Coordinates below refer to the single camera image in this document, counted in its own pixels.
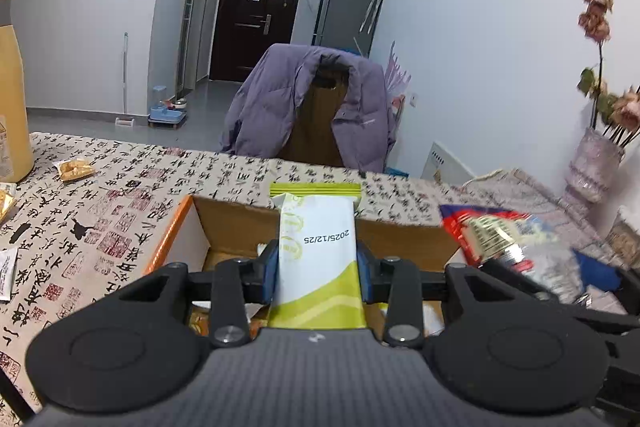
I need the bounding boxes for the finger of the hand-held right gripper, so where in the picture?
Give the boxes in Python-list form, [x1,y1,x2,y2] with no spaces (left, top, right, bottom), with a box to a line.
[574,251,640,305]
[530,289,640,410]

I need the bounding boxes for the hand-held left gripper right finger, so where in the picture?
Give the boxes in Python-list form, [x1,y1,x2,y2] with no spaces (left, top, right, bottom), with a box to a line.
[355,241,527,351]

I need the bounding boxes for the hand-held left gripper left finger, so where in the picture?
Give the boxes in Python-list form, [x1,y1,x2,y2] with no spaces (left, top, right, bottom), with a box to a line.
[112,239,281,349]

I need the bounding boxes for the long green white snack packet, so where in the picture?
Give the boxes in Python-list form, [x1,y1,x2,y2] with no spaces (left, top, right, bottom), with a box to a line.
[267,182,369,331]

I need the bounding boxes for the orange cardboard box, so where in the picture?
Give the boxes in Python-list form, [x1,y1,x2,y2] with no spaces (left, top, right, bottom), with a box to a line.
[142,194,626,339]

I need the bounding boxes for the large orange snack packet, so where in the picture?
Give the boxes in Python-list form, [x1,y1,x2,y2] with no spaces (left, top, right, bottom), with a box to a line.
[187,302,212,338]

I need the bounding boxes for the red snack packet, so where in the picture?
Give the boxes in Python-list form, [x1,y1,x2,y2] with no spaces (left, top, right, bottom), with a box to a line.
[438,204,592,304]

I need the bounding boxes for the glass storage jar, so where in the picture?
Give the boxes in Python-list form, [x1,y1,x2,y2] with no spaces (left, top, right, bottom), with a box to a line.
[606,205,640,259]

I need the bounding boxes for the folded patterned blanket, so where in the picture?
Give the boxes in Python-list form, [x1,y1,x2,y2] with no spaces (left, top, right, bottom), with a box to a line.
[469,166,640,269]

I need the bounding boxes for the pink ribbed vase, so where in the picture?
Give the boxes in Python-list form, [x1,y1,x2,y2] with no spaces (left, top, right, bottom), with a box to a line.
[564,126,626,204]

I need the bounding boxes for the brown wooden chair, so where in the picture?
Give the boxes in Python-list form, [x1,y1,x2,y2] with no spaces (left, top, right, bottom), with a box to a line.
[276,67,352,168]

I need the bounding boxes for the purple puffer jacket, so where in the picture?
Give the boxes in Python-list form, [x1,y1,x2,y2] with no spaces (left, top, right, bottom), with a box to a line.
[219,42,399,173]

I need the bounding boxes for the blue pet water feeder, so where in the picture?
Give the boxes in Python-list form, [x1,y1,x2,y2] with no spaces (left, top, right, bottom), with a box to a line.
[148,85,189,130]

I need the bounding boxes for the pink leaf decoration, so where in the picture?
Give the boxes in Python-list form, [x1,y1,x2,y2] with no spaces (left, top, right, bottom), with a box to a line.
[384,39,412,98]

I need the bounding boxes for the small orange snack packet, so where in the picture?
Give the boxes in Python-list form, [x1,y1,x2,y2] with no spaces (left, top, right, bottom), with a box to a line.
[52,160,96,182]

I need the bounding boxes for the white mop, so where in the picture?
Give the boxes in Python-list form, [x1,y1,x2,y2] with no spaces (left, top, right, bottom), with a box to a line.
[115,32,139,128]

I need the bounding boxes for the dark entrance door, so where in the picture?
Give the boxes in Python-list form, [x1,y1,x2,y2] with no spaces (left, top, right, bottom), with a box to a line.
[208,0,307,83]

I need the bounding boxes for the grey refrigerator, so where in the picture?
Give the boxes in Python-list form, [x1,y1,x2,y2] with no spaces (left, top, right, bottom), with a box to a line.
[312,0,389,58]

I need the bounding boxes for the dried pink roses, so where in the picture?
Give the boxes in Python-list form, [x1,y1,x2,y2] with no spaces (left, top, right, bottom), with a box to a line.
[577,0,640,148]

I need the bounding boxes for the grey side door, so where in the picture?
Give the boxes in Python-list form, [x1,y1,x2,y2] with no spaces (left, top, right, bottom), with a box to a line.
[174,0,219,100]

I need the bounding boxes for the small white snack packet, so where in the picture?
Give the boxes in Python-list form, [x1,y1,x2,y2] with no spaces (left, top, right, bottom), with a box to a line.
[0,249,19,304]

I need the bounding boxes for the small orange cracker packet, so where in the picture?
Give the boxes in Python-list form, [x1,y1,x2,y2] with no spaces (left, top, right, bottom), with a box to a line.
[0,183,19,222]

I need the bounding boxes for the yellow thermos bottle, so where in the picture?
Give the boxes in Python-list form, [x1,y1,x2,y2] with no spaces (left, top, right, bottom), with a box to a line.
[0,0,35,184]

